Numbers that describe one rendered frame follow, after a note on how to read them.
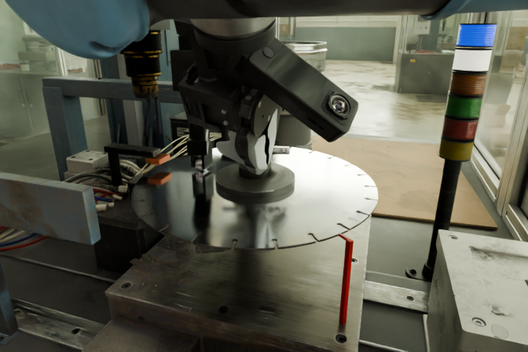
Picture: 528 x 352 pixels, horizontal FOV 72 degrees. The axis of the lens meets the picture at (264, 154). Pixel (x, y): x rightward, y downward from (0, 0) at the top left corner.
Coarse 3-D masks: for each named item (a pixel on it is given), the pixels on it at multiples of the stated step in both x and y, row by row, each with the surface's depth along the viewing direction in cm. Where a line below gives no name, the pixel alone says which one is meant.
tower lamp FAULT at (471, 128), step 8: (448, 120) 53; (456, 120) 51; (464, 120) 51; (472, 120) 51; (448, 128) 53; (456, 128) 52; (464, 128) 51; (472, 128) 51; (448, 136) 53; (456, 136) 52; (464, 136) 52; (472, 136) 52
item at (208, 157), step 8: (192, 112) 46; (192, 128) 47; (200, 128) 47; (192, 136) 48; (200, 136) 48; (208, 136) 51; (192, 144) 47; (200, 144) 47; (208, 144) 51; (192, 152) 47; (200, 152) 47; (208, 152) 54; (192, 160) 54; (208, 160) 54
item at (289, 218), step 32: (224, 160) 59; (288, 160) 59; (320, 160) 59; (160, 192) 47; (192, 192) 47; (288, 192) 47; (320, 192) 47; (352, 192) 47; (160, 224) 40; (192, 224) 40; (224, 224) 40; (256, 224) 40; (288, 224) 40; (320, 224) 40; (352, 224) 40
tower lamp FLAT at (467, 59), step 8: (456, 48) 50; (464, 48) 50; (472, 48) 50; (480, 48) 50; (488, 48) 50; (456, 56) 50; (464, 56) 49; (472, 56) 48; (480, 56) 48; (488, 56) 48; (456, 64) 50; (464, 64) 49; (472, 64) 49; (480, 64) 48; (488, 64) 49
